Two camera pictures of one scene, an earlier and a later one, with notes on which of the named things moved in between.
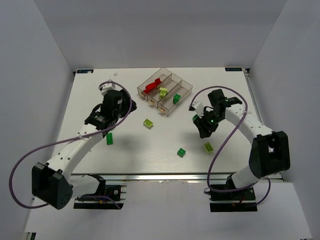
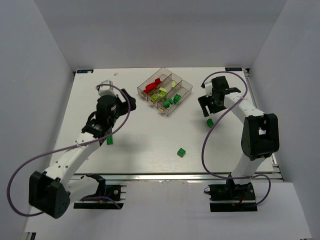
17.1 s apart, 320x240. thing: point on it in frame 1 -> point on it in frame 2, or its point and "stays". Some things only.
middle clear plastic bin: (163, 89) stays
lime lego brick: (148, 123) -> (154, 97)
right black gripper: (204, 124) -> (210, 104)
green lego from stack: (176, 98) stays
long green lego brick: (109, 138) stays
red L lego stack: (152, 85) stays
